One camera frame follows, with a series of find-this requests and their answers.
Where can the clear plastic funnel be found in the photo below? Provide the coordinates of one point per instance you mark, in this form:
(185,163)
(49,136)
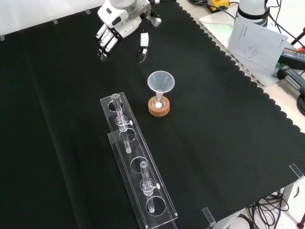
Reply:
(164,82)

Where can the black tripod leg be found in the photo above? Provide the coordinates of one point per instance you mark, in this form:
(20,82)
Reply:
(297,37)

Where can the clear cloth clip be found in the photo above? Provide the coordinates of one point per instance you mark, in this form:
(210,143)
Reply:
(296,171)
(209,217)

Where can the pale board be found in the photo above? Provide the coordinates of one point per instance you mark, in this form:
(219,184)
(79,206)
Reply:
(215,22)

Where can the small round-bottom glass flask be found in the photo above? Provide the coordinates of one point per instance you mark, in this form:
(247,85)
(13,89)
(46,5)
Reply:
(159,103)

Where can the yellow stop button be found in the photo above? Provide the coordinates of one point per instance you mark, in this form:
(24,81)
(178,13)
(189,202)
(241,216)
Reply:
(219,3)

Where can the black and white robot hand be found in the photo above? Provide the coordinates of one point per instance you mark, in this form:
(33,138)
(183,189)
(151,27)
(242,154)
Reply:
(119,16)

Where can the grey metal table leg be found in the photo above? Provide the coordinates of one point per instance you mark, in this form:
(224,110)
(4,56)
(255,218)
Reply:
(289,193)

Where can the black power adapter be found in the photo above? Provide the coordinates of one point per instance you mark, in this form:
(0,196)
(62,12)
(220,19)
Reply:
(294,57)

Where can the white paper booklet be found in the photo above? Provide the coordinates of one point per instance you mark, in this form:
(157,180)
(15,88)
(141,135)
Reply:
(257,43)

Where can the clear acrylic funnel stand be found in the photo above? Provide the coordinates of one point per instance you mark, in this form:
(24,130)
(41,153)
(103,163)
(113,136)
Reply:
(140,164)

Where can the black cloth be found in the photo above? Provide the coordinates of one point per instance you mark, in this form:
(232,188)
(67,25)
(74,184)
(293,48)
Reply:
(214,119)

